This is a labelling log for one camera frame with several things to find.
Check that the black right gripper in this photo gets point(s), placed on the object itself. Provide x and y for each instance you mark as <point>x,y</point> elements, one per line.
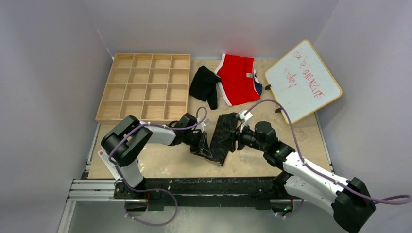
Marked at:
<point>230,142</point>

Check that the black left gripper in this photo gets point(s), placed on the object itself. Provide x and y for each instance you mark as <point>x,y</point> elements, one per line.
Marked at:
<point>204,150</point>

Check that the black striped underwear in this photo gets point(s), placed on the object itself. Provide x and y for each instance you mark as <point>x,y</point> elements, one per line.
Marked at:
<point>224,125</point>

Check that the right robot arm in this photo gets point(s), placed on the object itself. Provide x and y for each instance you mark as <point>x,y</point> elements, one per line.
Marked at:
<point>322,183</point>

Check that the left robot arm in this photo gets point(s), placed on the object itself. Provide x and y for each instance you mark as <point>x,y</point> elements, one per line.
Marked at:
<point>126,140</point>

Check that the red white blue underwear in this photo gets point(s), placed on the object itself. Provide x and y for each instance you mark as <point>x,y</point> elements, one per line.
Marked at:
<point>239,83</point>

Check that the plain black underwear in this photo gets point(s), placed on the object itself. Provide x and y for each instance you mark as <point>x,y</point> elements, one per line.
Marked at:
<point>203,86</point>

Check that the wooden compartment tray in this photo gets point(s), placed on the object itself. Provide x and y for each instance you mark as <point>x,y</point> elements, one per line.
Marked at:
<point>151,87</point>

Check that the plastic packaged card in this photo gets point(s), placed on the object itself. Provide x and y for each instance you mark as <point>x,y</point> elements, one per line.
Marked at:
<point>110,166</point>

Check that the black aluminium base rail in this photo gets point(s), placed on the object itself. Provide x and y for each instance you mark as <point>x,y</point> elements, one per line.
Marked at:
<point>262,193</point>

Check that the white board with wooden frame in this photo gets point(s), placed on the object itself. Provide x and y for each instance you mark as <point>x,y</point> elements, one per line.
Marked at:
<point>301,82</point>

